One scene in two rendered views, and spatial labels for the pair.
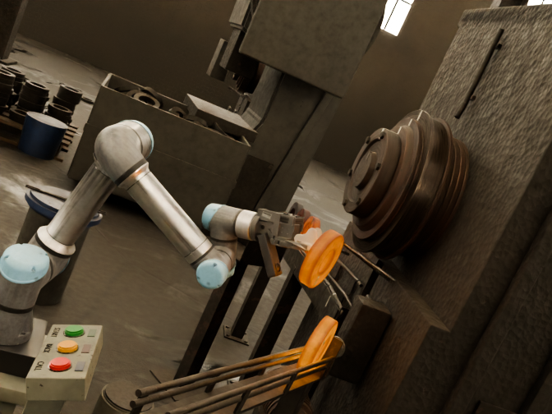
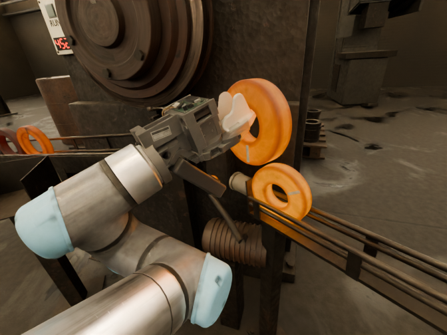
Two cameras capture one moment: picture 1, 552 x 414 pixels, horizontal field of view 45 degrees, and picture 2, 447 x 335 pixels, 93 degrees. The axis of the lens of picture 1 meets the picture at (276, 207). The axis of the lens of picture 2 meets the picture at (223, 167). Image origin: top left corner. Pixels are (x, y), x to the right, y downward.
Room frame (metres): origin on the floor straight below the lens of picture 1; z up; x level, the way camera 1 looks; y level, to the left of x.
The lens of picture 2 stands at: (1.49, 0.20, 1.02)
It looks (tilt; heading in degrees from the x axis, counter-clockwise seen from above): 28 degrees down; 302
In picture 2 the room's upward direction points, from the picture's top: 4 degrees counter-clockwise
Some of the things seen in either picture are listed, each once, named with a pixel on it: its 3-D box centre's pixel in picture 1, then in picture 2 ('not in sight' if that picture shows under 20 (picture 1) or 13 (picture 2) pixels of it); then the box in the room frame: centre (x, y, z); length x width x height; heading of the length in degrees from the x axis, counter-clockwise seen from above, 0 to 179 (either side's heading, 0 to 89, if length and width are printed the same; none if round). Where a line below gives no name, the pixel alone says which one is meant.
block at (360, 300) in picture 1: (357, 339); (221, 162); (1.86, -0.37, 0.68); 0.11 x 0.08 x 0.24; 102
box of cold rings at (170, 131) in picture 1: (158, 153); not in sight; (4.64, 0.91, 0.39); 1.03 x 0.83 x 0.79; 106
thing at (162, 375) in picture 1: (213, 304); (40, 249); (2.49, 0.06, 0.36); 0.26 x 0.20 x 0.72; 47
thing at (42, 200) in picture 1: (48, 246); not in sight; (2.69, 0.81, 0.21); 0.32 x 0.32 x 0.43
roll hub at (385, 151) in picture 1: (370, 172); (106, 20); (2.06, -0.22, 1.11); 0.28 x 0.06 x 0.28; 12
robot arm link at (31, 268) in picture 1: (21, 273); not in sight; (1.64, 0.53, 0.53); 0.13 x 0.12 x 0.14; 1
